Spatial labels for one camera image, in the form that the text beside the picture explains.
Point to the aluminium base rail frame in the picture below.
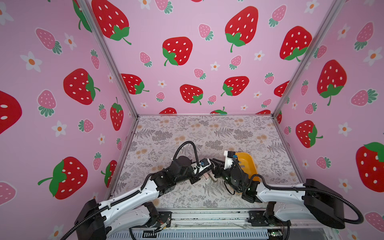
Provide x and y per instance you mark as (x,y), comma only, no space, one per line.
(224,225)

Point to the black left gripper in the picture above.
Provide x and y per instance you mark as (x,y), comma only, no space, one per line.
(196,178)

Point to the aluminium corner post left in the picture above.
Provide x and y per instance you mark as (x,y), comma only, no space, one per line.
(90,17)

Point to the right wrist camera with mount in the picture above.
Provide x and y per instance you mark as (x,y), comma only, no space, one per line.
(229,156)

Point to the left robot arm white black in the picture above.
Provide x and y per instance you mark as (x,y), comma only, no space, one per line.
(135,195)

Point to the aluminium corner post right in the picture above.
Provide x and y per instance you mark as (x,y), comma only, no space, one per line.
(324,27)

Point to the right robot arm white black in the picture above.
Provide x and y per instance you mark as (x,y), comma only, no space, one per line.
(324,205)

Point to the aluminium corner post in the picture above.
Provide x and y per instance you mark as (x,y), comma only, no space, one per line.
(324,27)
(90,17)

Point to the pink white small stapler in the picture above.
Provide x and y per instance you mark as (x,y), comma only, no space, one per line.
(210,176)

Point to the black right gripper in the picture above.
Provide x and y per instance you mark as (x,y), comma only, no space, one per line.
(218,170)

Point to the yellow plastic tray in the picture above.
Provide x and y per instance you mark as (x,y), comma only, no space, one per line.
(247,164)

